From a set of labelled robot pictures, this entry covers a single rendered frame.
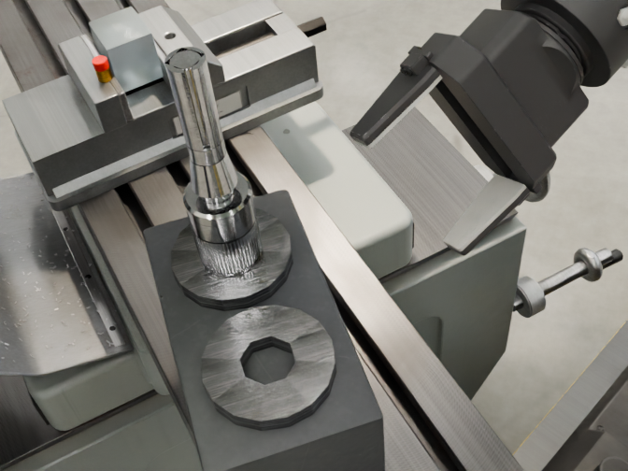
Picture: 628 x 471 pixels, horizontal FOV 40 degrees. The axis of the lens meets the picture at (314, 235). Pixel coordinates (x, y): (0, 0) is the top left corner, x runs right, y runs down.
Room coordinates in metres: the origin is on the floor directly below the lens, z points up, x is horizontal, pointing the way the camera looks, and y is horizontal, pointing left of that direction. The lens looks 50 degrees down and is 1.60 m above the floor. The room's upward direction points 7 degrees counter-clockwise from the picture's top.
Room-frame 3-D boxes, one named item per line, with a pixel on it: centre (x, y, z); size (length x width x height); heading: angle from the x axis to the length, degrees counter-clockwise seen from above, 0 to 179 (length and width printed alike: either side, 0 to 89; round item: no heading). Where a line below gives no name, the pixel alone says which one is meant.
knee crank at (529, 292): (0.79, -0.39, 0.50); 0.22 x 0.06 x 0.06; 113
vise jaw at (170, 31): (0.81, 0.13, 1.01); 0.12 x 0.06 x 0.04; 24
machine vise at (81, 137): (0.80, 0.15, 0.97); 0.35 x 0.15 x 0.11; 114
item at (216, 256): (0.41, 0.06, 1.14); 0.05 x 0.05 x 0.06
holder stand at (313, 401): (0.36, 0.05, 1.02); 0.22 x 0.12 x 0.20; 13
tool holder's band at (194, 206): (0.41, 0.06, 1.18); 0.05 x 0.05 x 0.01
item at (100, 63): (0.74, 0.20, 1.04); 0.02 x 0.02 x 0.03
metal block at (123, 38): (0.78, 0.18, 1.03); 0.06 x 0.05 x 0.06; 24
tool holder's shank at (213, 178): (0.41, 0.06, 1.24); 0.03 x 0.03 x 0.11
